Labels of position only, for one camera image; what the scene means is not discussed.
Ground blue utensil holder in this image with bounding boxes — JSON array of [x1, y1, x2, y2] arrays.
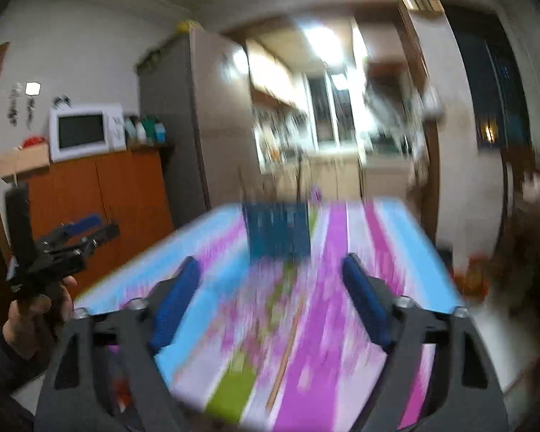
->
[[242, 200, 311, 262]]

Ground red basin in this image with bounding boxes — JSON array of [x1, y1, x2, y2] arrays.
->
[[458, 256, 487, 298]]

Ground orange wooden cabinet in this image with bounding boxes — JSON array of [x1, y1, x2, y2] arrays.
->
[[0, 144, 176, 293]]

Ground kitchen window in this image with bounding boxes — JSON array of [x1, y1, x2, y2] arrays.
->
[[306, 69, 365, 149]]

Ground person's left forearm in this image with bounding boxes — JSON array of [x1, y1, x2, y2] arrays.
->
[[0, 328, 50, 432]]

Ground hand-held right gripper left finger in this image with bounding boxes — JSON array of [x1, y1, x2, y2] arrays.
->
[[33, 256, 202, 432]]

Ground beige window base cabinets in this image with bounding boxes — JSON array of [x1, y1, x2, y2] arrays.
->
[[306, 153, 365, 199]]

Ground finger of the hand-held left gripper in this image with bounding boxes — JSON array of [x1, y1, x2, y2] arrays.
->
[[47, 215, 105, 246], [65, 222, 121, 259]]

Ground dark window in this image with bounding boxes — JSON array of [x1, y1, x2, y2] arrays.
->
[[447, 6, 529, 149]]

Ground brown refrigerator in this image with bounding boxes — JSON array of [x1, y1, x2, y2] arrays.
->
[[136, 27, 262, 230]]

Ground thin wooden stick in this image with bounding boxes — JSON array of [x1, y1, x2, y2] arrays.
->
[[265, 301, 305, 408]]

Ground white microwave oven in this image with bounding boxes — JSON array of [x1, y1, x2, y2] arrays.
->
[[49, 103, 127, 163]]

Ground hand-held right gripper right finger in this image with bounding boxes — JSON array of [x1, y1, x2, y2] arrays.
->
[[341, 253, 509, 432]]

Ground person's left hand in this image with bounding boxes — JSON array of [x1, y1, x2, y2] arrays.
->
[[4, 274, 78, 361]]

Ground beige wall cabinets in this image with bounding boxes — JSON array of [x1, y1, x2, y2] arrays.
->
[[245, 38, 307, 109]]

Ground floral striped tablecloth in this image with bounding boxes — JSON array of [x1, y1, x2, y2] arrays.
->
[[72, 198, 464, 432]]

